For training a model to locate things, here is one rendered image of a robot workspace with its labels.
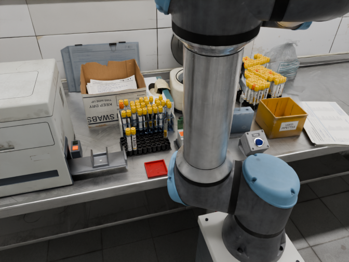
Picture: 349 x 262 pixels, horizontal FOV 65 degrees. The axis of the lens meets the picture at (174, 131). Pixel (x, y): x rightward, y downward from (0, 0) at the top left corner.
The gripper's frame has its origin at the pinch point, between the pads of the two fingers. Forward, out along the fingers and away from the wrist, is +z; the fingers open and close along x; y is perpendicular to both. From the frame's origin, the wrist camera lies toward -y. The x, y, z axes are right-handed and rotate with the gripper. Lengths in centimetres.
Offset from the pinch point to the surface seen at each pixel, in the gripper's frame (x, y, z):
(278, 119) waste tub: 20.9, 3.7, 9.1
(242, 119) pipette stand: 8.7, 0.5, 10.9
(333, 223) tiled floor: 89, -18, 106
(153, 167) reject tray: -24.4, 16.9, 18.2
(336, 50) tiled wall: 85, -69, 10
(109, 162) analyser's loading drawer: -38.2, 17.9, 14.3
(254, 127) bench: 16.2, -4.4, 18.1
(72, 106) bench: -59, -23, 17
